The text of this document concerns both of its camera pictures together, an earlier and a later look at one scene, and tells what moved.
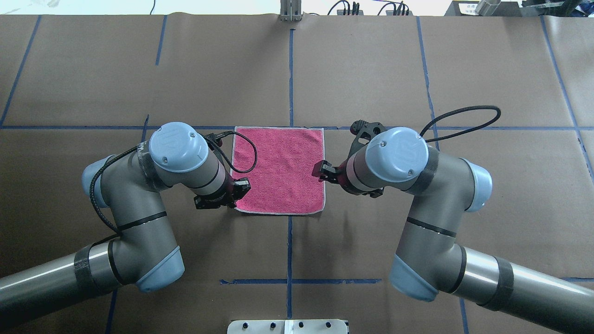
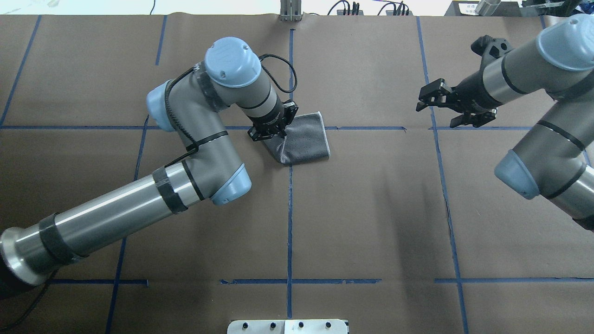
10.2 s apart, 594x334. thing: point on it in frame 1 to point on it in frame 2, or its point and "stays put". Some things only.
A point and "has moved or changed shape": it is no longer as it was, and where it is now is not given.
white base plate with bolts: x=288 y=326 stays put
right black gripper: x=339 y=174 to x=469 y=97
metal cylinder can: x=486 y=7 stays put
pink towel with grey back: x=282 y=183 has moved or changed shape
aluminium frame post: x=290 y=10 stays put
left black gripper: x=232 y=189 to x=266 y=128
